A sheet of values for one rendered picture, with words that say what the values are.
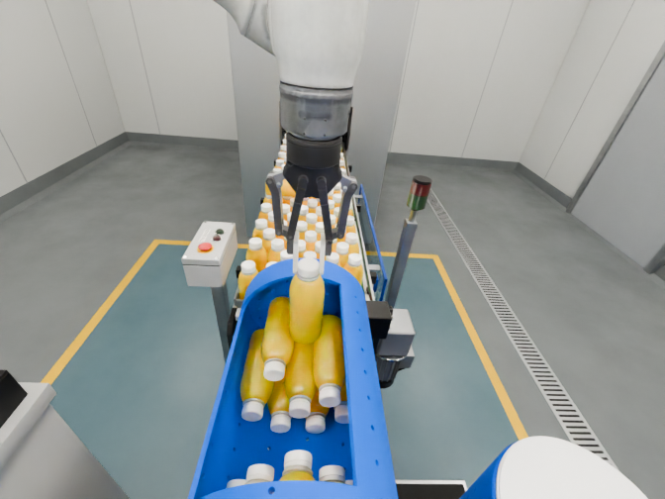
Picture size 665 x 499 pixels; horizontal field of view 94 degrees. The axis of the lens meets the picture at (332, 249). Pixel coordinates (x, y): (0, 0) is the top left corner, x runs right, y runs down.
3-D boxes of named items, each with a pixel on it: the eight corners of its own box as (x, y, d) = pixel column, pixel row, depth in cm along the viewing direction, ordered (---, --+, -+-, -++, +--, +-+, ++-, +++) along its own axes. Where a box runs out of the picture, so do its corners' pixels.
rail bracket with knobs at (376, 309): (355, 342, 90) (360, 317, 85) (353, 323, 96) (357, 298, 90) (389, 343, 91) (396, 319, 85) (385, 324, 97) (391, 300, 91)
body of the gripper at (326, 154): (279, 138, 38) (280, 205, 43) (348, 143, 39) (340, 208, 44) (284, 122, 44) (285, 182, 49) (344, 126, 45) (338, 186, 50)
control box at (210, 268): (187, 286, 89) (180, 257, 83) (208, 246, 105) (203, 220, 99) (223, 287, 90) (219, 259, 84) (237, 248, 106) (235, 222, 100)
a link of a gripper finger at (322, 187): (315, 169, 46) (325, 167, 46) (326, 232, 53) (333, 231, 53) (315, 179, 43) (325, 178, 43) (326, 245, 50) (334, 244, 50)
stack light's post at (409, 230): (363, 393, 173) (407, 223, 109) (362, 387, 176) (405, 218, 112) (370, 394, 173) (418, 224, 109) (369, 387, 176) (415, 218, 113)
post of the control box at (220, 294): (237, 426, 153) (206, 269, 96) (238, 418, 157) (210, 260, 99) (244, 426, 154) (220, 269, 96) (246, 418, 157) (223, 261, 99)
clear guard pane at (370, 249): (364, 363, 136) (384, 279, 108) (350, 255, 200) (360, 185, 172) (365, 363, 136) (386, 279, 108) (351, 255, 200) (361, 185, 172)
